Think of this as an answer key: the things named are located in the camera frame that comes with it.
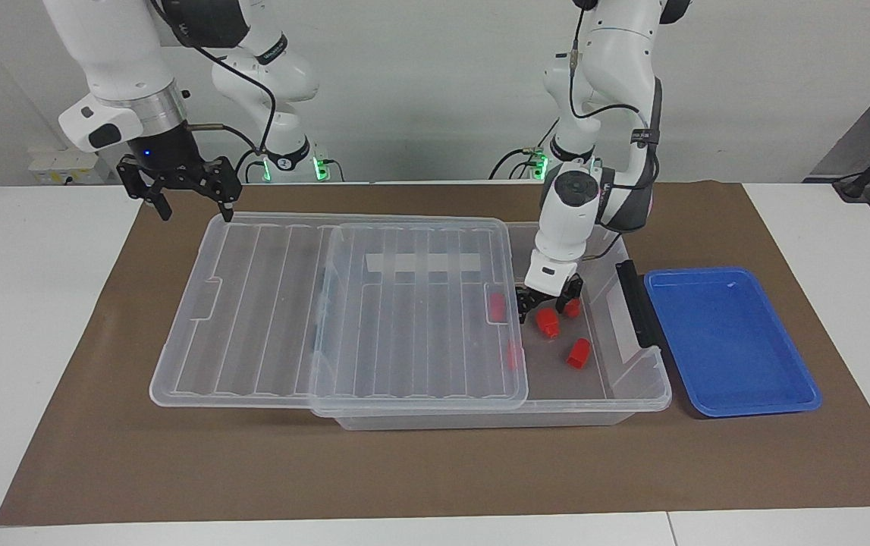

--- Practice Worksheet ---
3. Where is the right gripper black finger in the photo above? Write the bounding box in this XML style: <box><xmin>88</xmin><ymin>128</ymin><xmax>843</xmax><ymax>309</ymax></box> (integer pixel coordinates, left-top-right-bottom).
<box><xmin>116</xmin><ymin>155</ymin><xmax>174</xmax><ymax>223</ymax></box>
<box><xmin>198</xmin><ymin>155</ymin><xmax>243</xmax><ymax>223</ymax></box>

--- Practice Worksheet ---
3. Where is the clear ribbed box lid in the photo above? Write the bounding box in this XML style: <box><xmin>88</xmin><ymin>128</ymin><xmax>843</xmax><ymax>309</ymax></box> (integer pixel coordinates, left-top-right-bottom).
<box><xmin>149</xmin><ymin>212</ymin><xmax>529</xmax><ymax>412</ymax></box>

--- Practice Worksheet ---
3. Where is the clear plastic storage box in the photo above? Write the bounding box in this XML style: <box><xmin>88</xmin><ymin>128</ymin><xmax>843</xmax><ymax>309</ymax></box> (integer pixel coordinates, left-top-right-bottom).
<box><xmin>312</xmin><ymin>220</ymin><xmax>672</xmax><ymax>431</ymax></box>

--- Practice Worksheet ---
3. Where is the blue plastic tray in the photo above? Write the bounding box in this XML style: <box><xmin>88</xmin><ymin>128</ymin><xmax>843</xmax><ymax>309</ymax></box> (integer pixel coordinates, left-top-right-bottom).
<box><xmin>643</xmin><ymin>265</ymin><xmax>822</xmax><ymax>418</ymax></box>

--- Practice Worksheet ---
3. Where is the brown table mat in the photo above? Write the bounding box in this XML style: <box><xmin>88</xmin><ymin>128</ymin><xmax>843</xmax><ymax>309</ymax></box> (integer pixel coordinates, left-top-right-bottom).
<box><xmin>0</xmin><ymin>182</ymin><xmax>870</xmax><ymax>526</ymax></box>

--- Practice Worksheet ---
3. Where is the black base cable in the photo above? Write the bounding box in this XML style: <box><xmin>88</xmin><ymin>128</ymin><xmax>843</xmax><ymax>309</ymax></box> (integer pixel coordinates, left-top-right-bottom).
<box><xmin>234</xmin><ymin>146</ymin><xmax>267</xmax><ymax>183</ymax></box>
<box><xmin>489</xmin><ymin>121</ymin><xmax>553</xmax><ymax>180</ymax></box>

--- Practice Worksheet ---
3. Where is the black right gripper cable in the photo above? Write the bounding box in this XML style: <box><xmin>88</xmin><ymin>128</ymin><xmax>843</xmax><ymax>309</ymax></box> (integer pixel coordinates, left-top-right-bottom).
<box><xmin>177</xmin><ymin>38</ymin><xmax>278</xmax><ymax>152</ymax></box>

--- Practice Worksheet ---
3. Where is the black box latch handle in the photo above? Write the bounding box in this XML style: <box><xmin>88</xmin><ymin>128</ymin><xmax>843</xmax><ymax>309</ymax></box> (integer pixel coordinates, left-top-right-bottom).
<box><xmin>615</xmin><ymin>260</ymin><xmax>661</xmax><ymax>350</ymax></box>

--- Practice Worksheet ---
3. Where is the white wall socket box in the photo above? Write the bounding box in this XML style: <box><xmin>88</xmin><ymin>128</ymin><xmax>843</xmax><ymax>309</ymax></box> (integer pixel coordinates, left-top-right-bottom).
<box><xmin>29</xmin><ymin>148</ymin><xmax>121</xmax><ymax>185</ymax></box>

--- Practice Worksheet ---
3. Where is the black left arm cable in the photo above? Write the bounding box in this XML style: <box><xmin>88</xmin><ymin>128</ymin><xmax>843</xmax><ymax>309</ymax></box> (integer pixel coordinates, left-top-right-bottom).
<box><xmin>567</xmin><ymin>0</ymin><xmax>659</xmax><ymax>190</ymax></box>

